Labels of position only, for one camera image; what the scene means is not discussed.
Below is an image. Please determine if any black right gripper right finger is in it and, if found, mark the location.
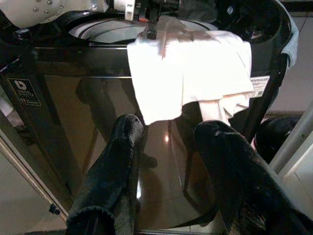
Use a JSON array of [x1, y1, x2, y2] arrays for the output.
[[193, 120, 313, 235]]

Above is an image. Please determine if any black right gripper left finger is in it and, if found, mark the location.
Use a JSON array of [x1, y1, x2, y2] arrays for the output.
[[65, 113, 144, 235]]

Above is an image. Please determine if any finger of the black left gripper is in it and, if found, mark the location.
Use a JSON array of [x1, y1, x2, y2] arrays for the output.
[[179, 0, 219, 24], [146, 9, 161, 40]]

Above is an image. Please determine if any white cloth garment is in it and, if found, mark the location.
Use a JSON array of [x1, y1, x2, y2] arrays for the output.
[[126, 16, 255, 126]]

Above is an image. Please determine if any black top-load washing machine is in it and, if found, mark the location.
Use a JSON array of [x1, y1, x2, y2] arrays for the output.
[[0, 0, 295, 235]]

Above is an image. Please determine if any black round object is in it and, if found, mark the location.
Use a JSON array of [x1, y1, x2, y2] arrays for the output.
[[253, 115, 303, 165]]

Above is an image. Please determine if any white washer label sticker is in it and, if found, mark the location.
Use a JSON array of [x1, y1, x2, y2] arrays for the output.
[[249, 75, 271, 98]]

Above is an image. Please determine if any pale grey cloth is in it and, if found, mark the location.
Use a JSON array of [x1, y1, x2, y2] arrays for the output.
[[280, 14, 300, 70]]

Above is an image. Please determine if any black inverter label sticker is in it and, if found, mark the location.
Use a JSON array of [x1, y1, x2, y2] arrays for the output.
[[7, 77, 43, 106]]

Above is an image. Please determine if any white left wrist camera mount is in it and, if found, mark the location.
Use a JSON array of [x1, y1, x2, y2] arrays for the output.
[[107, 0, 136, 21]]

